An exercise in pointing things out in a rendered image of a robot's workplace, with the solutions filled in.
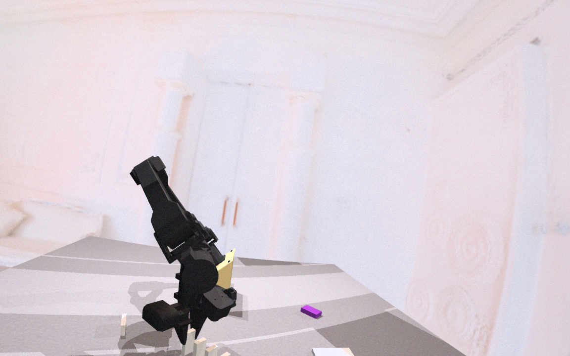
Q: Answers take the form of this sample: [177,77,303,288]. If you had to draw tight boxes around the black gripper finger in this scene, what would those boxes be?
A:
[174,319,193,345]
[190,308,208,340]

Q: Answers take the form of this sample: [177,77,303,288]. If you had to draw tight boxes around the purple rectangular block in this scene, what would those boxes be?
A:
[301,305,322,318]

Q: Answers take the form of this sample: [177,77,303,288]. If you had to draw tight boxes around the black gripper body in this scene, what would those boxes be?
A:
[142,271,194,332]

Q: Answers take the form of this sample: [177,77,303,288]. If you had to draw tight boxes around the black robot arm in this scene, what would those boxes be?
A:
[130,155,237,322]

